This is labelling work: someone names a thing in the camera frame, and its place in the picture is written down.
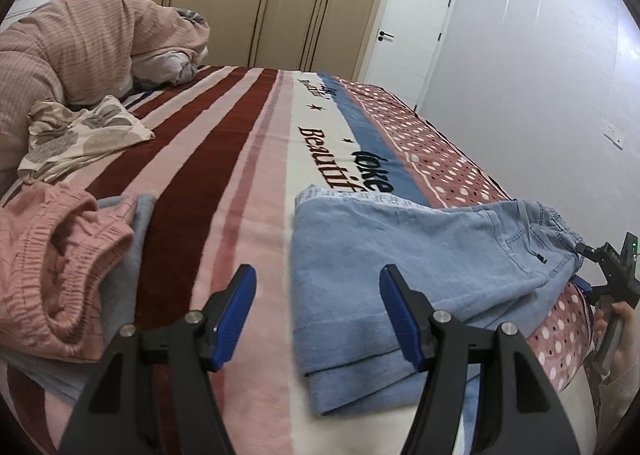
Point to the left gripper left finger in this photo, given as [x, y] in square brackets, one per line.
[141, 373]

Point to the light blue denim pants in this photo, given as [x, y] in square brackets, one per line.
[504, 261]

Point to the right forearm cream sleeve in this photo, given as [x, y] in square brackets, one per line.
[616, 393]

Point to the right hand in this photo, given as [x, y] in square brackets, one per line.
[627, 352]

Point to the pink checked pants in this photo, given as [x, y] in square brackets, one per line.
[57, 246]

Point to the leaf pattern pillowcase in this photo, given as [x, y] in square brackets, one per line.
[61, 141]

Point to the white door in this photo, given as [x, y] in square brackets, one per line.
[404, 46]

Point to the pink ribbed duvet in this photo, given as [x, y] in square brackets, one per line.
[77, 52]

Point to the white wall switch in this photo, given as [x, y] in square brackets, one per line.
[616, 135]

